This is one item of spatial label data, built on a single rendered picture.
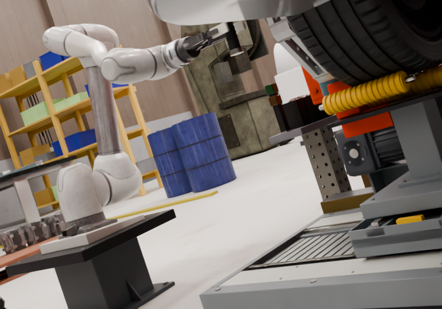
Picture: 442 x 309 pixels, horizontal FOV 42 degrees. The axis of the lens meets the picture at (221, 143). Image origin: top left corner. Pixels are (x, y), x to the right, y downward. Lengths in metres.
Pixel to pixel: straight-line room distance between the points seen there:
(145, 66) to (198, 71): 8.20
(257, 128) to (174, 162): 3.17
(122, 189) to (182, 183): 4.11
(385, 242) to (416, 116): 0.36
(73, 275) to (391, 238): 1.28
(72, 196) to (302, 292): 1.10
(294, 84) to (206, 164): 2.36
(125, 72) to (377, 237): 0.90
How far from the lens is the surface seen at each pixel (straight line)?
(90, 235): 2.19
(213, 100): 9.93
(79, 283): 2.35
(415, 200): 1.57
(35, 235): 5.16
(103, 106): 2.45
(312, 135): 2.54
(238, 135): 9.70
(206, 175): 6.07
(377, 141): 2.05
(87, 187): 2.33
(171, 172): 6.55
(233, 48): 1.77
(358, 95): 1.62
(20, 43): 11.96
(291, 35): 1.57
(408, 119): 1.68
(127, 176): 2.46
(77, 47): 2.27
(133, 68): 1.84
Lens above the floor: 0.54
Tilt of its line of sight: 1 degrees down
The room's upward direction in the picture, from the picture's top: 18 degrees counter-clockwise
